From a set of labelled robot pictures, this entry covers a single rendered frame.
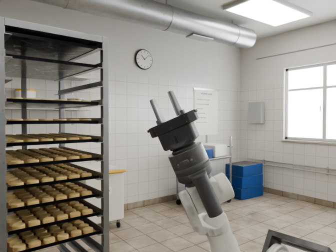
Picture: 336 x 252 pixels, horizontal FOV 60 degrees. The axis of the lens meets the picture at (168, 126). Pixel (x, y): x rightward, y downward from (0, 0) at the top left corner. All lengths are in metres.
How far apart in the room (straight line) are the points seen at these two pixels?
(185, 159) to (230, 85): 5.51
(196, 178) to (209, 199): 0.05
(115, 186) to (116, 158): 0.80
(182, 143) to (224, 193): 0.15
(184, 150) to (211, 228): 0.20
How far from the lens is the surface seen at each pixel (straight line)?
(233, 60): 6.28
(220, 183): 0.70
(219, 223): 0.76
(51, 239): 1.49
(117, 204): 3.92
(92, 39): 1.47
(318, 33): 5.64
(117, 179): 3.84
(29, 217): 1.53
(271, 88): 5.93
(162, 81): 4.99
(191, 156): 0.65
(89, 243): 1.70
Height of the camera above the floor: 1.42
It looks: 1 degrees down
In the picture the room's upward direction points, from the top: straight up
